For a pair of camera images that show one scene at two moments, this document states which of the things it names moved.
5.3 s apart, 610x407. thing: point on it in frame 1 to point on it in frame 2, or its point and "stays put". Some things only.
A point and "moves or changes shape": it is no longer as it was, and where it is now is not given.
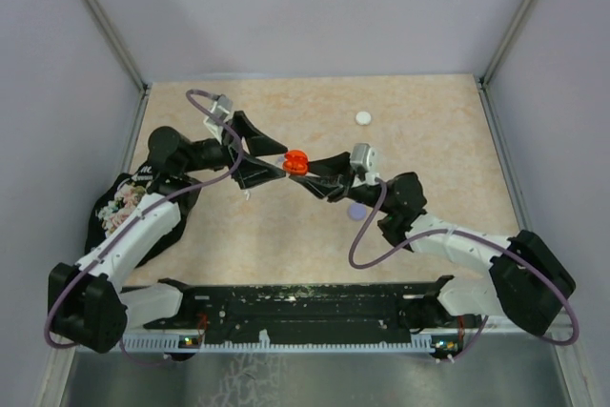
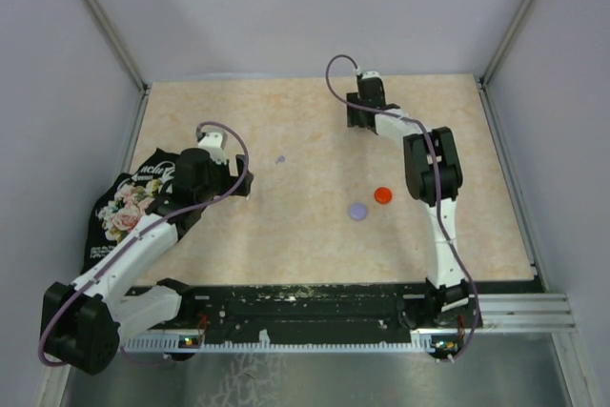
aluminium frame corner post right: (482, 81) stays put
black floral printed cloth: (122, 195) stays put
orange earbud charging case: (295, 161) moves or changes shape
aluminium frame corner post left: (113, 36) stays put
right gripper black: (335, 166) to (352, 118)
